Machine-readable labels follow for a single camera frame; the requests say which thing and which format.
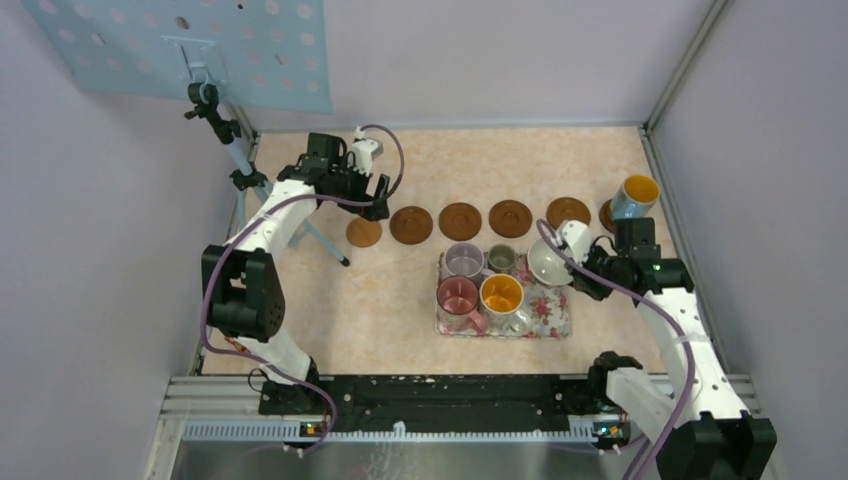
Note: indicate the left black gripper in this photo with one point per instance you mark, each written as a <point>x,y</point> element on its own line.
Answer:
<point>380,187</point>

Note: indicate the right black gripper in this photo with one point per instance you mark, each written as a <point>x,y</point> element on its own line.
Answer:
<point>584,282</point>

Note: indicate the blue mug yellow inside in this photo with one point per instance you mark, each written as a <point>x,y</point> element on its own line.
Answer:
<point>635,198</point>

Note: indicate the light brown small coaster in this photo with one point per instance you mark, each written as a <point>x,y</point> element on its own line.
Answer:
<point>362,233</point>

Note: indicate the brown coaster five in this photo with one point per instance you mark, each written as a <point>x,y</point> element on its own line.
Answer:
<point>564,209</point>

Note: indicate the white cup red handle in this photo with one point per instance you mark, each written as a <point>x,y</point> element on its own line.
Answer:
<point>546,266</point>

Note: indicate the brown coaster one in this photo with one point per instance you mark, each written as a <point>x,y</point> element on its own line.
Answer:
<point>411,225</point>

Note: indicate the brown coaster three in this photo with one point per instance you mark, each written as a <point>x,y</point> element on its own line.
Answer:
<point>510,218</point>

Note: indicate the brown coaster two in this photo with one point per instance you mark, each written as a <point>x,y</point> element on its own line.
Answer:
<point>460,221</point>

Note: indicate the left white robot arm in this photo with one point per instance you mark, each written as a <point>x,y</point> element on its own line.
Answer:
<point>243,298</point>

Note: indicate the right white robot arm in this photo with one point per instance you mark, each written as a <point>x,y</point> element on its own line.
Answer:
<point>689,358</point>

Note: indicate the brown coaster six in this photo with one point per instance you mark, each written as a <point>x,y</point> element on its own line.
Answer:
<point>606,218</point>

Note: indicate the small grey-green cup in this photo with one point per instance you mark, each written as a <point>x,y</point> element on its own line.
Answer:
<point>501,258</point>

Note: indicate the floral tray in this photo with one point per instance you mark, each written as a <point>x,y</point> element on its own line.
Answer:
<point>544,315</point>

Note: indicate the blue perforated board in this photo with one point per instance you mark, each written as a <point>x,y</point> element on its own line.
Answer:
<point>257,53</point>

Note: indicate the blue tripod stand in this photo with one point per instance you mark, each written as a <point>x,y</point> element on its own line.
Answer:
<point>205,99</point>

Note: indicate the glass mug orange inside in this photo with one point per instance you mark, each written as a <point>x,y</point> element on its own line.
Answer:
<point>502,298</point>

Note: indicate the lilac mug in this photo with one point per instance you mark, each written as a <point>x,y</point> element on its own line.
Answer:
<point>466,260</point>

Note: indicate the pink mug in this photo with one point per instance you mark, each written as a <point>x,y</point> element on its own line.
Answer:
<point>458,301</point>

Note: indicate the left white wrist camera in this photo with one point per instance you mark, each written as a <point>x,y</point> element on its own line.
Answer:
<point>365,150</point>

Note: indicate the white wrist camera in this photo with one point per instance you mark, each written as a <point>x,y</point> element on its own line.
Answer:
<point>365,150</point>
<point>576,239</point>

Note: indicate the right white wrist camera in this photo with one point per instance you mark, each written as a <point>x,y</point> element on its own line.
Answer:
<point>576,239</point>

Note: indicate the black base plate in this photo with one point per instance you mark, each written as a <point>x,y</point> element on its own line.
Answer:
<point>444,403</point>

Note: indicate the aluminium frame rail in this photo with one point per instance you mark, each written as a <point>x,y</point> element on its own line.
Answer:
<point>225,408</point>

